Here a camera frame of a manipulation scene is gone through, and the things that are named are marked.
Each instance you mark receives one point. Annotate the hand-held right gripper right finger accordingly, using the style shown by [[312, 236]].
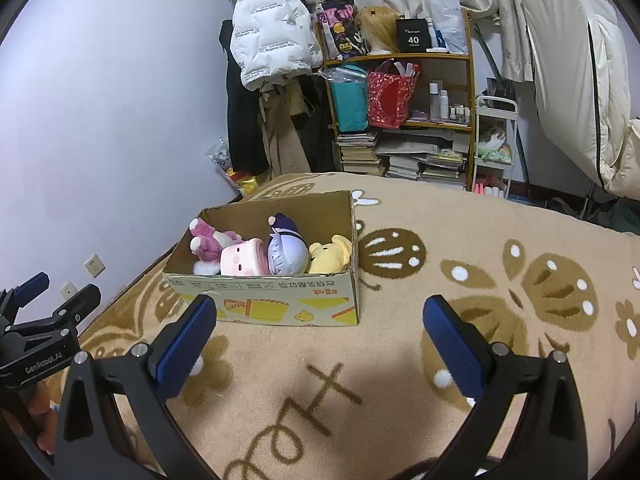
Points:
[[450, 347]]

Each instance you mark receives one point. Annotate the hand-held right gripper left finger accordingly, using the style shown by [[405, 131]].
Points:
[[185, 345]]

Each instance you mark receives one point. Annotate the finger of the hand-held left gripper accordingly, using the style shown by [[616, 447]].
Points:
[[30, 286], [65, 307]]

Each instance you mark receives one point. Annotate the printed cardboard box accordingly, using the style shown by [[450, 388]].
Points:
[[280, 305]]

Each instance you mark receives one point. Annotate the pink swirl roll plush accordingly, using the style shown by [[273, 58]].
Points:
[[242, 259]]

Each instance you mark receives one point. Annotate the pink rabbit plush toy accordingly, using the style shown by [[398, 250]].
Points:
[[210, 240]]

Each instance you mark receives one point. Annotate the purple doll plush toy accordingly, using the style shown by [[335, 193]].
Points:
[[287, 255]]

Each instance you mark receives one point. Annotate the person's left hand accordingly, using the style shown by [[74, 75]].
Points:
[[42, 410]]

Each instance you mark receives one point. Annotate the beige floral blanket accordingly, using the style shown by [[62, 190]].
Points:
[[400, 360]]

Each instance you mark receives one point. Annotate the person's clothing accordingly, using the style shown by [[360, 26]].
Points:
[[430, 467]]

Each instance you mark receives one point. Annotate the yellow plush toy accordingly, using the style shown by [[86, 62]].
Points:
[[325, 257]]

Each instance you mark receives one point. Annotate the pile of snack bags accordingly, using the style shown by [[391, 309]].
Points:
[[237, 172]]

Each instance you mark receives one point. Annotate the white metal cart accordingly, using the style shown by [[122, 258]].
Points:
[[495, 164]]

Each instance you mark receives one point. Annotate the wide pile of magazines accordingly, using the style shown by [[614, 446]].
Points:
[[425, 160]]

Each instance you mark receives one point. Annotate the pale green plastic bag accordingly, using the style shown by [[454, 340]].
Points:
[[492, 149]]

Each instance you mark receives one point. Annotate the tall stack of books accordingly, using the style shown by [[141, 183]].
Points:
[[359, 155]]

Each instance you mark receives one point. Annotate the dark green cloth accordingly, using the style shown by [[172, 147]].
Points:
[[620, 215]]

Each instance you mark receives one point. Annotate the black hanging garment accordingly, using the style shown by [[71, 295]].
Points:
[[245, 125]]

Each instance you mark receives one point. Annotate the beige hanging trousers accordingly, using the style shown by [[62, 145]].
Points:
[[285, 135]]

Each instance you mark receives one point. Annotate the small purple box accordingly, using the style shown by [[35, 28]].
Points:
[[417, 114]]

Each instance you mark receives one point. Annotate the tall white bottle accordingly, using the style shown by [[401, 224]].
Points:
[[444, 106]]

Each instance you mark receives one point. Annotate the tall grey bottle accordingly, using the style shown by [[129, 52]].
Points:
[[434, 101]]

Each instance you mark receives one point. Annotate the dark hanging coat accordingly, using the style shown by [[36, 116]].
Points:
[[317, 125]]

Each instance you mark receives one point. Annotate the red patterned bag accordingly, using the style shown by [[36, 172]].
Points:
[[390, 97]]

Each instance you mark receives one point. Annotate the teal bag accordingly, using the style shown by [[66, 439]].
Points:
[[350, 105]]

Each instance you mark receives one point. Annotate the dark object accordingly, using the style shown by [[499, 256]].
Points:
[[500, 89]]

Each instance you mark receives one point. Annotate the wooden shelf unit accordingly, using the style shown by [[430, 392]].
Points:
[[471, 85]]

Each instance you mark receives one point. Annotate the white padded fabric cover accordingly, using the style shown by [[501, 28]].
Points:
[[565, 60]]

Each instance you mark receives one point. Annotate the black box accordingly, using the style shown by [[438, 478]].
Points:
[[414, 35]]

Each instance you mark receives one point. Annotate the white puffer jacket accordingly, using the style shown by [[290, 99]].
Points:
[[272, 30]]

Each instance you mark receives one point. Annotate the blonde wig head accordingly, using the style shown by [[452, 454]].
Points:
[[380, 27]]

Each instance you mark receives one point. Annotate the white plastic bag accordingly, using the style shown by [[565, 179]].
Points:
[[447, 15]]

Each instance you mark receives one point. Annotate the purple printed bag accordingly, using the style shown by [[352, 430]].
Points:
[[340, 25]]

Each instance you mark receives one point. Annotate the white wall outlet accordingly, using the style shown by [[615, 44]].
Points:
[[67, 290], [93, 264]]

